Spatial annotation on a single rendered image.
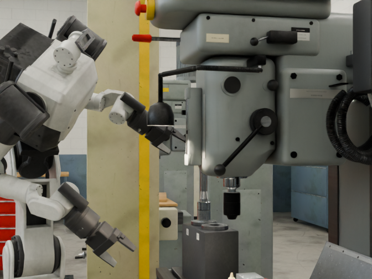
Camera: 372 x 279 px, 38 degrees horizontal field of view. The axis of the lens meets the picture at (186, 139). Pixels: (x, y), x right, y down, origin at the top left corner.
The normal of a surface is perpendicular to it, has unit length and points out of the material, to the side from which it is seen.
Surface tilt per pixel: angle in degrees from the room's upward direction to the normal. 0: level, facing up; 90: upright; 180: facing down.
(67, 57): 127
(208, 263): 90
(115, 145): 90
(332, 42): 90
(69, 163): 90
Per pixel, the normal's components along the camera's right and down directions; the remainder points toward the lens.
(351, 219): -0.98, 0.00
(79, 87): 0.90, -0.13
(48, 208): -0.29, 0.48
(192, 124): 0.22, -0.01
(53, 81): 0.39, -0.66
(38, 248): 0.50, -0.21
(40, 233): 0.51, 0.03
